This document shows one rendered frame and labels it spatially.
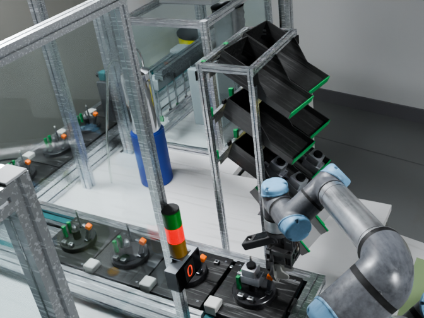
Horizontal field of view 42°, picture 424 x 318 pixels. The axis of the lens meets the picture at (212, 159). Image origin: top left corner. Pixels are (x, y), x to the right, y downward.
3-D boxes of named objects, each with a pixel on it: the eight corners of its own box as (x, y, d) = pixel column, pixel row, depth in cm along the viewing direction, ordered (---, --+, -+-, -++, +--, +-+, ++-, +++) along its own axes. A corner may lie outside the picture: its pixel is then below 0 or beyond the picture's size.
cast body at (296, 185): (305, 194, 183) (312, 180, 178) (296, 199, 180) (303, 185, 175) (288, 176, 186) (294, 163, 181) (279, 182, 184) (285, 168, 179)
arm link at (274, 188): (267, 195, 146) (255, 179, 153) (269, 228, 151) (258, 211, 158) (294, 187, 147) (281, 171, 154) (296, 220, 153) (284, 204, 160)
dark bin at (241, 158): (314, 187, 186) (322, 173, 181) (293, 207, 178) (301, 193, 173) (249, 140, 195) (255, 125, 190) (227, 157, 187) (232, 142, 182)
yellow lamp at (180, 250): (190, 249, 156) (188, 235, 153) (182, 260, 152) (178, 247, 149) (175, 245, 158) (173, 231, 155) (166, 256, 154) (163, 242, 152)
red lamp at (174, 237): (188, 235, 153) (185, 221, 150) (178, 247, 149) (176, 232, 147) (173, 231, 155) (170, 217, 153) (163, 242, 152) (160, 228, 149)
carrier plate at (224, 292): (303, 282, 182) (303, 277, 181) (274, 336, 165) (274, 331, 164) (238, 264, 193) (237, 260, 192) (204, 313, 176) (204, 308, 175)
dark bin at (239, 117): (313, 146, 178) (321, 130, 173) (291, 166, 170) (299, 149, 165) (245, 99, 187) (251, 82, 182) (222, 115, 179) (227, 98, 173)
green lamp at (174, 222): (185, 221, 150) (183, 206, 148) (176, 232, 147) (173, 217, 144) (170, 217, 153) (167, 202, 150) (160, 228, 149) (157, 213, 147)
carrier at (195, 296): (234, 263, 194) (230, 235, 188) (200, 312, 177) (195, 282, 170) (176, 247, 205) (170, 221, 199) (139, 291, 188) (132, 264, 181)
